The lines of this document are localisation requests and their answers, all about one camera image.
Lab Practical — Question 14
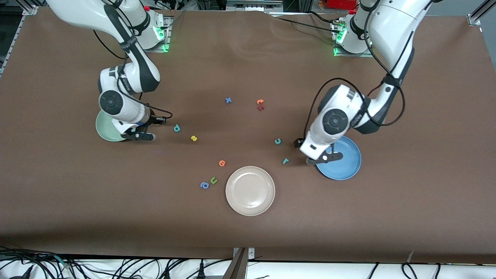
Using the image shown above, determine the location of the green plate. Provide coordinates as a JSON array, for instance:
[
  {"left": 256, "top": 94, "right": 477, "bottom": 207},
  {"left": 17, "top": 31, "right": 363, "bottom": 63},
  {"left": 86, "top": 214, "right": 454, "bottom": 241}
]
[{"left": 95, "top": 110, "right": 134, "bottom": 142}]

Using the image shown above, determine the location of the blue plate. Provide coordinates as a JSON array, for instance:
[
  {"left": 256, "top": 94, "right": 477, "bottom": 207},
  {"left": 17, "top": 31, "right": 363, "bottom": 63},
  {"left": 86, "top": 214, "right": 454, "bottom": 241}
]
[{"left": 316, "top": 136, "right": 362, "bottom": 181}]

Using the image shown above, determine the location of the beige plate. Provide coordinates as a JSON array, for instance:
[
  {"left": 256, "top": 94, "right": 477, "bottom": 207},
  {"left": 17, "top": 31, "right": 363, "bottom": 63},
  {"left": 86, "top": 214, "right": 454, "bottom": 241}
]
[{"left": 225, "top": 166, "right": 276, "bottom": 217}]

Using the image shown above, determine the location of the brown table cover sheet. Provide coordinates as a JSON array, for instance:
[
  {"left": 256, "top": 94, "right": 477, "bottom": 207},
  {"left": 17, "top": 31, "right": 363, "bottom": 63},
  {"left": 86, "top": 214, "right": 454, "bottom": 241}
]
[{"left": 0, "top": 6, "right": 496, "bottom": 264}]

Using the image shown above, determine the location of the red background object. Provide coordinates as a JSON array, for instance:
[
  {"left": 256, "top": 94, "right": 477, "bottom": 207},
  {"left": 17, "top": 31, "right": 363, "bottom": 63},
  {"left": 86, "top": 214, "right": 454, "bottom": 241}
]
[{"left": 327, "top": 0, "right": 359, "bottom": 10}]

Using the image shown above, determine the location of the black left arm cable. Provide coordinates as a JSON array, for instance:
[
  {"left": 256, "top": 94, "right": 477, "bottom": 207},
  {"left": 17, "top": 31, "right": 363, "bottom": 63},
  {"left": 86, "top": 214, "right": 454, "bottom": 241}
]
[{"left": 303, "top": 0, "right": 405, "bottom": 148}]

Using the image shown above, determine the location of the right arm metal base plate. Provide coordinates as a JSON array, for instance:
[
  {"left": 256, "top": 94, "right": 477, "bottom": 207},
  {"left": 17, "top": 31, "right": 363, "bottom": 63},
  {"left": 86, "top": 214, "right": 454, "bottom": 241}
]
[{"left": 147, "top": 15, "right": 172, "bottom": 53}]

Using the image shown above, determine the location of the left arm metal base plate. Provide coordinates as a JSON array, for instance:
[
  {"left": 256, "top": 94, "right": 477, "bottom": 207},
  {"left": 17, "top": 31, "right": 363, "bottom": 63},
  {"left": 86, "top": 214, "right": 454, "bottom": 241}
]
[{"left": 332, "top": 19, "right": 373, "bottom": 58}]

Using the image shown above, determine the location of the black table cable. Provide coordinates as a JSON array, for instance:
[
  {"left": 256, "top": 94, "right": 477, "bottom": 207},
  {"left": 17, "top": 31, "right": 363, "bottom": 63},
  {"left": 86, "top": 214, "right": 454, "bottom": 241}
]
[
  {"left": 267, "top": 11, "right": 337, "bottom": 24},
  {"left": 276, "top": 16, "right": 338, "bottom": 34}
]

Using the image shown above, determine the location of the metal clamp bracket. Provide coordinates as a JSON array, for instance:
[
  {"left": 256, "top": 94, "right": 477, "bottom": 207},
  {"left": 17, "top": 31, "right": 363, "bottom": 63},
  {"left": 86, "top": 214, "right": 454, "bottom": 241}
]
[{"left": 223, "top": 247, "right": 255, "bottom": 279}]

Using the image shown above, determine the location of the aluminium frame bar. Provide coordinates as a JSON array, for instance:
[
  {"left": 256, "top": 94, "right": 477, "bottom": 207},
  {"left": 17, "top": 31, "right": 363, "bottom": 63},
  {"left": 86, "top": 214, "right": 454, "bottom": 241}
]
[{"left": 226, "top": 0, "right": 283, "bottom": 12}]

